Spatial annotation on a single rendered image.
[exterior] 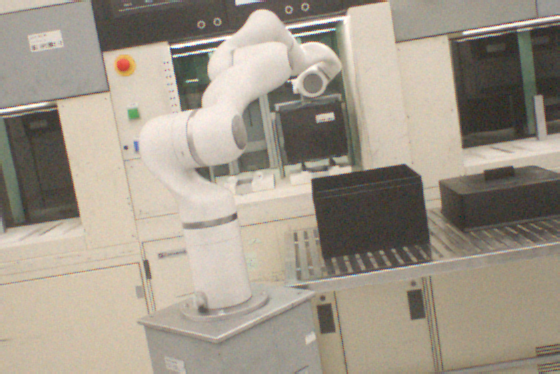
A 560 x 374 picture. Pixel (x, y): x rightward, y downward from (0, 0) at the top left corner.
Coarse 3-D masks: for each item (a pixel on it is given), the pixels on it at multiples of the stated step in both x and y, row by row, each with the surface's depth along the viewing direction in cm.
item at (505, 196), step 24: (504, 168) 184; (528, 168) 194; (456, 192) 176; (480, 192) 172; (504, 192) 172; (528, 192) 171; (552, 192) 171; (456, 216) 181; (480, 216) 173; (504, 216) 172; (528, 216) 172; (552, 216) 172
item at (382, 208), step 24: (384, 168) 194; (408, 168) 186; (312, 192) 169; (336, 192) 168; (360, 192) 168; (384, 192) 167; (408, 192) 167; (336, 216) 169; (360, 216) 169; (384, 216) 168; (408, 216) 168; (336, 240) 170; (360, 240) 169; (384, 240) 169; (408, 240) 169
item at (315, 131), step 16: (288, 80) 234; (304, 96) 237; (336, 96) 238; (288, 112) 230; (304, 112) 230; (320, 112) 230; (336, 112) 230; (288, 128) 231; (304, 128) 231; (320, 128) 231; (336, 128) 231; (288, 144) 232; (304, 144) 232; (320, 144) 232; (336, 144) 232; (288, 160) 232
